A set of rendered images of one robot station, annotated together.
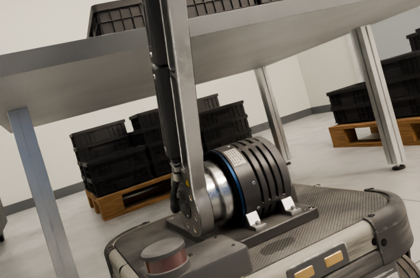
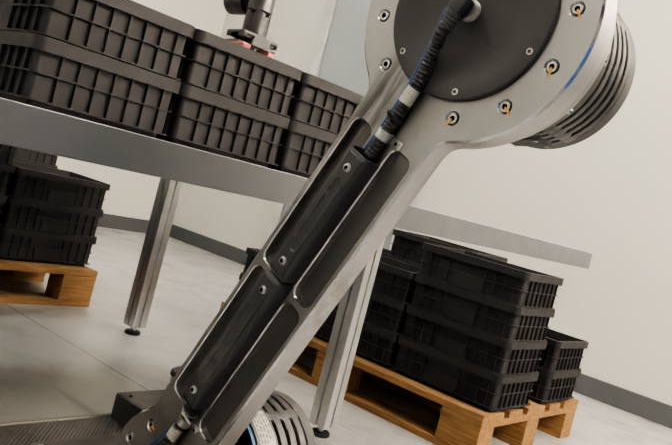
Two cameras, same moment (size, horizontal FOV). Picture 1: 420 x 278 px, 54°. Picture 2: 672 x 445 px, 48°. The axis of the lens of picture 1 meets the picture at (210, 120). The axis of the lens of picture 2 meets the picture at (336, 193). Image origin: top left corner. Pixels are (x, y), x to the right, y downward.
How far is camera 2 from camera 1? 43 cm
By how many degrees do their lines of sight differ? 29
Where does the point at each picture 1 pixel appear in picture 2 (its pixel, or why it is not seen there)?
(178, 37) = (348, 271)
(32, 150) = not seen: outside the picture
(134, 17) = (111, 31)
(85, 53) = (137, 161)
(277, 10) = not seen: hidden behind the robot
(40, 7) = not seen: outside the picture
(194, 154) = (240, 423)
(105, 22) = (59, 11)
